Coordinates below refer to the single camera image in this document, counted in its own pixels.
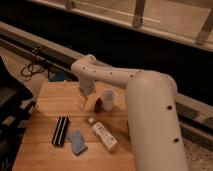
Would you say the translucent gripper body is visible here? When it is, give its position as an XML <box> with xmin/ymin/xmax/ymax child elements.
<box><xmin>79</xmin><ymin>79</ymin><xmax>95</xmax><ymax>110</ymax></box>

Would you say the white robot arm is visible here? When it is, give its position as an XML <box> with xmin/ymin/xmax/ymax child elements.
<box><xmin>71</xmin><ymin>55</ymin><xmax>189</xmax><ymax>171</ymax></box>

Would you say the white ceramic cup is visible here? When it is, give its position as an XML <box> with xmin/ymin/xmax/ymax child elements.
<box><xmin>101</xmin><ymin>89</ymin><xmax>116</xmax><ymax>111</ymax></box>

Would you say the blue object on floor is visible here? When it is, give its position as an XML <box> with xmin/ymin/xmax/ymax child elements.
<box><xmin>50</xmin><ymin>74</ymin><xmax>66</xmax><ymax>82</ymax></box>

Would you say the black white striped block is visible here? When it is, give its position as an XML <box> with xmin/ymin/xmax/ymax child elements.
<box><xmin>52</xmin><ymin>117</ymin><xmax>69</xmax><ymax>147</ymax></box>

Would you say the blue cloth mitten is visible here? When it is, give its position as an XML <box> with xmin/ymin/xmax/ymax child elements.
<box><xmin>68</xmin><ymin>130</ymin><xmax>88</xmax><ymax>156</ymax></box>

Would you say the white tube bottle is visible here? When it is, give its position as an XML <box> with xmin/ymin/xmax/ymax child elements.
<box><xmin>88</xmin><ymin>117</ymin><xmax>118</xmax><ymax>152</ymax></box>

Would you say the black chair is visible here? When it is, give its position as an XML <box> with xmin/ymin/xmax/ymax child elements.
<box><xmin>0</xmin><ymin>56</ymin><xmax>35</xmax><ymax>171</ymax></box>

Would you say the black cable bundle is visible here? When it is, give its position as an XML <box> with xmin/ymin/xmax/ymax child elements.
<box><xmin>20</xmin><ymin>46</ymin><xmax>54</xmax><ymax>80</ymax></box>

